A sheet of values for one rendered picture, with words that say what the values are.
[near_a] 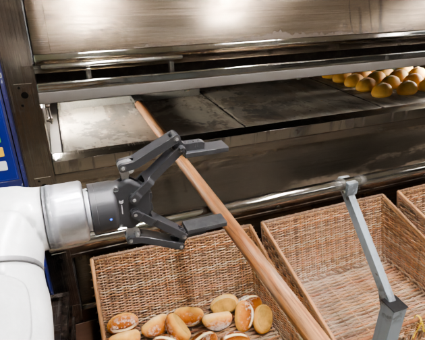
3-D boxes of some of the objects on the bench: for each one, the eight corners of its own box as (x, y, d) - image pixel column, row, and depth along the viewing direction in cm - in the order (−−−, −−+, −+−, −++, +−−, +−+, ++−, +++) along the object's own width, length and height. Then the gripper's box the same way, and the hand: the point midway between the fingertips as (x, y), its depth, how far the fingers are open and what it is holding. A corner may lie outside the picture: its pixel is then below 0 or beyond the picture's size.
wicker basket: (98, 320, 137) (86, 256, 124) (248, 280, 154) (251, 220, 142) (119, 469, 96) (105, 395, 83) (320, 393, 113) (334, 322, 101)
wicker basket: (253, 279, 155) (257, 219, 142) (370, 246, 173) (382, 190, 161) (331, 389, 114) (345, 318, 102) (473, 330, 133) (499, 265, 120)
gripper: (73, 120, 56) (216, 103, 63) (96, 262, 67) (215, 234, 74) (77, 139, 50) (236, 118, 57) (102, 292, 61) (232, 258, 68)
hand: (218, 185), depth 65 cm, fingers open, 13 cm apart
